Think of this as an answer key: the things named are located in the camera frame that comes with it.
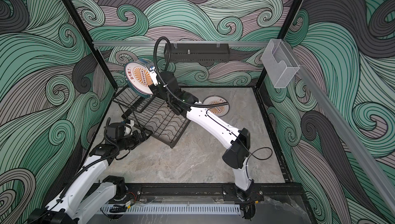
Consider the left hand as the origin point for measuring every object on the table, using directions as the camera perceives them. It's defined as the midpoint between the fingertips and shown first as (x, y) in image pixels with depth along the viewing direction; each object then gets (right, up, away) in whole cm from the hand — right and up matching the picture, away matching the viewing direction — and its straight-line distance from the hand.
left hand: (148, 134), depth 80 cm
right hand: (+7, +30, -12) cm, 33 cm away
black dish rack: (-4, +8, +21) cm, 23 cm away
